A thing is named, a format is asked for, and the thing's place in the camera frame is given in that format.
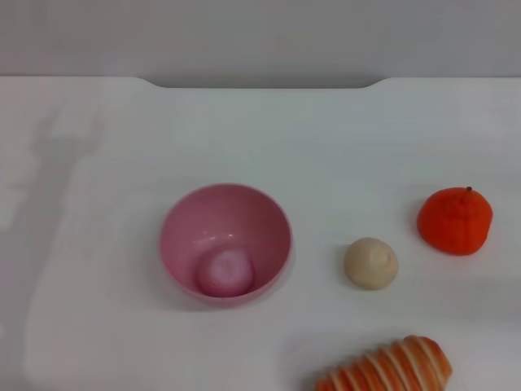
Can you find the pink plastic bowl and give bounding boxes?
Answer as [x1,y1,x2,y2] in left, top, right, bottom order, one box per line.
[157,182,294,310]

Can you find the orange white striped bread toy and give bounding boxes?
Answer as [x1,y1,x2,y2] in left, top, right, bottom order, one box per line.
[315,335,453,391]

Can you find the pink peach toy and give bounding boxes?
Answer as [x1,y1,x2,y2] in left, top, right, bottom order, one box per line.
[196,248,256,297]

